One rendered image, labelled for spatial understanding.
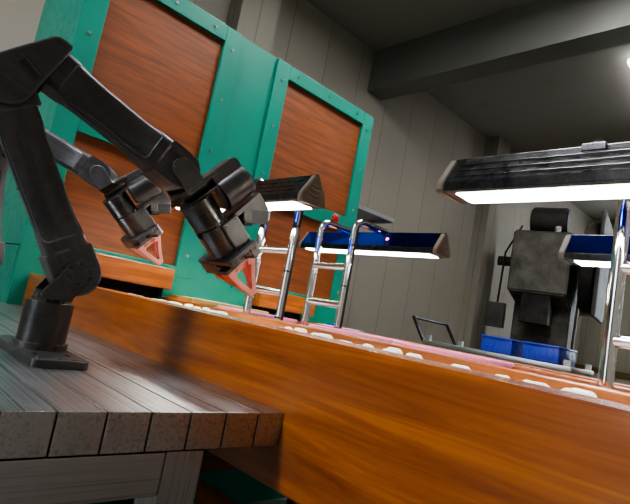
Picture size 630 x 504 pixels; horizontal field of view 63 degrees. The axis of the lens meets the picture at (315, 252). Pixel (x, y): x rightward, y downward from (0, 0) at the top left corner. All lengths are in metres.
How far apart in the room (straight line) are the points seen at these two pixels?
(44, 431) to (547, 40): 3.81
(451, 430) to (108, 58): 1.60
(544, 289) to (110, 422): 5.35
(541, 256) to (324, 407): 5.23
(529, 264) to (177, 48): 4.52
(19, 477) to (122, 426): 0.09
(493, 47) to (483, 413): 3.82
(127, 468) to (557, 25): 3.81
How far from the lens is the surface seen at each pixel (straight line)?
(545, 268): 5.73
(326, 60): 4.49
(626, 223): 0.99
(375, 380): 0.56
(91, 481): 0.55
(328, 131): 2.37
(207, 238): 0.86
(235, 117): 2.05
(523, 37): 4.11
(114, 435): 0.54
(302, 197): 1.16
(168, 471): 0.59
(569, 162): 0.85
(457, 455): 0.51
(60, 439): 0.53
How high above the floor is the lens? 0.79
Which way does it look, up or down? 7 degrees up
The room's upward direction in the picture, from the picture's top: 11 degrees clockwise
